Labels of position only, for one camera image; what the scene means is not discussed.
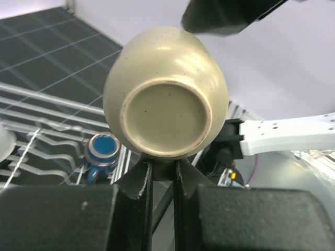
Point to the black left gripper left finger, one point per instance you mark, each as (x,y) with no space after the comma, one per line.
(90,217)

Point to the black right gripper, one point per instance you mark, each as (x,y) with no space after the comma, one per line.
(225,17)

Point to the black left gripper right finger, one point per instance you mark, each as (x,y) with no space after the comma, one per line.
(209,217)

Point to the dark blue mug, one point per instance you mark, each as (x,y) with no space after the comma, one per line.
(101,156)

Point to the small beige cup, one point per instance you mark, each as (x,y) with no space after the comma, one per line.
(165,97)

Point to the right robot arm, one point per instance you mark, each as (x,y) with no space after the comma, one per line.
(239,138)

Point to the black grid mat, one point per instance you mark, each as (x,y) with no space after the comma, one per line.
(52,52)

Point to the white wire dish rack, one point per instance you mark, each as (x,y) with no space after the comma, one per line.
(45,137)

